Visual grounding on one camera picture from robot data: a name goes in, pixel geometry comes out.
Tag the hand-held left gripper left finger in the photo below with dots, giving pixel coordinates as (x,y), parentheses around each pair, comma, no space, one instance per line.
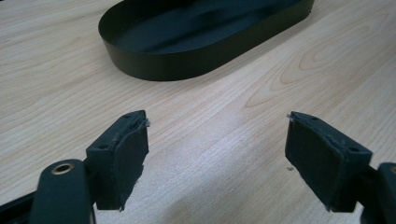
(120,165)

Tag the black oval tray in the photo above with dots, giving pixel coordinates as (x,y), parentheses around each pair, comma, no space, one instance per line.
(186,31)

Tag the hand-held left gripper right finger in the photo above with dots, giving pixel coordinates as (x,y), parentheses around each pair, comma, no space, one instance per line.
(323,165)

